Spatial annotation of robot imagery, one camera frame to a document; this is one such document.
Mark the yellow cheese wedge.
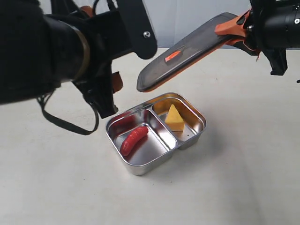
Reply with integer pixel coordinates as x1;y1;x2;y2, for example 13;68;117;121
165;104;185;131

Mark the steel two-compartment lunch box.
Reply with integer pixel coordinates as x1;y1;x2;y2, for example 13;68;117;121
105;92;206;175

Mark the dark transparent lid orange valve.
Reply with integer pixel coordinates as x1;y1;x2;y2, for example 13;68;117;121
136;12;237;92

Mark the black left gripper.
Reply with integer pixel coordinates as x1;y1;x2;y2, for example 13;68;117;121
47;9;123;119

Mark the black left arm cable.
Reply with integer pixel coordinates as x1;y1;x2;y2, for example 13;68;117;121
37;0;122;136

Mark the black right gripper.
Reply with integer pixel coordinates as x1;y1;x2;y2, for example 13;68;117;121
214;0;288;75

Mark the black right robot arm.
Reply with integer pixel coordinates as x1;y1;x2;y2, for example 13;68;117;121
215;0;300;76

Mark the red sausage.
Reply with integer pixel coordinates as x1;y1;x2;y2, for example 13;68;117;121
120;126;148;156

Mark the light blue backdrop cloth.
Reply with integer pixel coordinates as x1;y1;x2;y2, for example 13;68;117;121
39;0;300;50

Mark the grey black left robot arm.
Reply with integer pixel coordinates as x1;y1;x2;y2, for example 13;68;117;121
0;0;118;118

